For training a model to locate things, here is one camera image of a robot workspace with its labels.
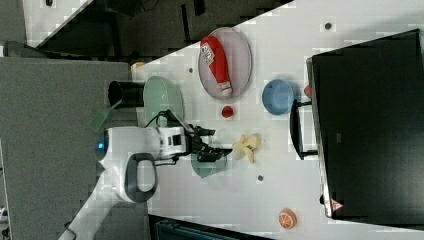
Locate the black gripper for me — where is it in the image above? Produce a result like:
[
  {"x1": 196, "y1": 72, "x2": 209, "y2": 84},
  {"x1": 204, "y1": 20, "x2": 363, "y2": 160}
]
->
[{"x1": 173, "y1": 123, "x2": 232, "y2": 162}]

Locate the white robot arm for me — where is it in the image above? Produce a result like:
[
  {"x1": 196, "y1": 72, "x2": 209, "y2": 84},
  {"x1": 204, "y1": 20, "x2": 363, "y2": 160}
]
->
[{"x1": 58, "y1": 124, "x2": 232, "y2": 240}]

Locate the black toaster oven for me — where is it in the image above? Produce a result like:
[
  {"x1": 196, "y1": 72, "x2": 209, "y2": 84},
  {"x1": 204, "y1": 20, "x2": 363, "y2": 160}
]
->
[{"x1": 306, "y1": 29, "x2": 424, "y2": 230}]

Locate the green measuring cup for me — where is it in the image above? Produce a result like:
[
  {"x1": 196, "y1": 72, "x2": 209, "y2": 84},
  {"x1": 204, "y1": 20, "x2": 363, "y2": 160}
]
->
[{"x1": 191, "y1": 154, "x2": 227, "y2": 178}]

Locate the small red toy strawberry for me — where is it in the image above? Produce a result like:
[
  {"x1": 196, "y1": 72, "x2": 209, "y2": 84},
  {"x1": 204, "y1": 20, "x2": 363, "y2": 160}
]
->
[{"x1": 221, "y1": 105, "x2": 234, "y2": 118}]

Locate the green colander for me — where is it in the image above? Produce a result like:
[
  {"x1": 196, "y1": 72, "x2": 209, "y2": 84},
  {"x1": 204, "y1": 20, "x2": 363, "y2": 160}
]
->
[{"x1": 143, "y1": 76, "x2": 184, "y2": 127}]

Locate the black cylindrical holder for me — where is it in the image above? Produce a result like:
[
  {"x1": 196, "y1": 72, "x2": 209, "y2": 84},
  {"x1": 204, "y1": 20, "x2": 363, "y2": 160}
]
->
[{"x1": 108, "y1": 81, "x2": 144, "y2": 108}]

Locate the blue bowl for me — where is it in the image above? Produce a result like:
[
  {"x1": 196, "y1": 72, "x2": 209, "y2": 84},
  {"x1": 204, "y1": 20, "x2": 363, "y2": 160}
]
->
[{"x1": 262, "y1": 79, "x2": 294, "y2": 116}]

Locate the red plush ketchup bottle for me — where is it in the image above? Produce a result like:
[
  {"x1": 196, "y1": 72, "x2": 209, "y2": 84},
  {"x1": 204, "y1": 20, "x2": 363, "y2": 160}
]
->
[{"x1": 200, "y1": 36, "x2": 232, "y2": 96}]

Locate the grey round plate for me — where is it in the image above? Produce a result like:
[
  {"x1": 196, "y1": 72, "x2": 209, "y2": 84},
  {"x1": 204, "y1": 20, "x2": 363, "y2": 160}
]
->
[{"x1": 198, "y1": 27, "x2": 252, "y2": 100}]

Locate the green slotted spatula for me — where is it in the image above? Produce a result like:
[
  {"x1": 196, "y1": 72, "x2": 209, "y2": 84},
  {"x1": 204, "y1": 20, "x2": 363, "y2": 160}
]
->
[{"x1": 90, "y1": 100, "x2": 121, "y2": 132}]

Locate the orange slice toy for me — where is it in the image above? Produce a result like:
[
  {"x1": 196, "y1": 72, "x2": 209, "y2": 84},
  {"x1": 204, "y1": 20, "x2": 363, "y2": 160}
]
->
[{"x1": 278, "y1": 208, "x2": 297, "y2": 229}]

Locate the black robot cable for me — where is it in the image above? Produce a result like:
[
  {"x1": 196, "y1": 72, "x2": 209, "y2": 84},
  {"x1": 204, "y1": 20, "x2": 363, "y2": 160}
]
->
[{"x1": 144, "y1": 110, "x2": 184, "y2": 128}]

